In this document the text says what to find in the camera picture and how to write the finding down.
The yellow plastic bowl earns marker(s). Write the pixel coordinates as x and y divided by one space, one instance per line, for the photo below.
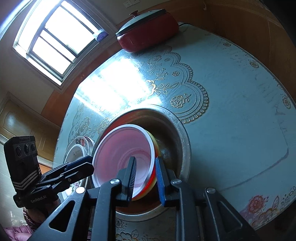
152 181

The window with frame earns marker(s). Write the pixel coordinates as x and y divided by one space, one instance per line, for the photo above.
57 36

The black tracking camera left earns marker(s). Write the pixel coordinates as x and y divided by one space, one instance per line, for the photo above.
21 158

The green floral tablecloth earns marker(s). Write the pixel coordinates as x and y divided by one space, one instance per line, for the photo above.
221 117

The wooden door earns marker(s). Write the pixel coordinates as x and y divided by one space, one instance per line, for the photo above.
17 119

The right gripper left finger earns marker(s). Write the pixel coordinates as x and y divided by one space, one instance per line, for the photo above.
127 178

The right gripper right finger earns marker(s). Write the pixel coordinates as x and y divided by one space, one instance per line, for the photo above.
167 192

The red electric cooker pot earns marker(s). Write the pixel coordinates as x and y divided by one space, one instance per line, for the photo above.
149 33

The purple jacket sleeve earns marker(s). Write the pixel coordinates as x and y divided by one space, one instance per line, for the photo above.
23 232

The stainless steel bowl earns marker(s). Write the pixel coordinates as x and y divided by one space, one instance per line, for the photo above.
174 145

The blue tissue pack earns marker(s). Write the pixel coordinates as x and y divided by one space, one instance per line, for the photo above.
101 35

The red plastic bowl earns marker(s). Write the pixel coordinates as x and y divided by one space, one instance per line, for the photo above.
114 151

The left hand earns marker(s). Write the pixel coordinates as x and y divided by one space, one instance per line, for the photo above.
35 217

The white red-character pattern plate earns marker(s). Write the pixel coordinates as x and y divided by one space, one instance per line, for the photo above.
88 145

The white wall socket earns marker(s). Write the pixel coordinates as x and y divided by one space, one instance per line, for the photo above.
129 3

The white rose pattern plate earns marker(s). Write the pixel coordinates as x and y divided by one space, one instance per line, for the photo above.
75 153

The dark cooker lid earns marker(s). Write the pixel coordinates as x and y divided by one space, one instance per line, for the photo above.
139 19

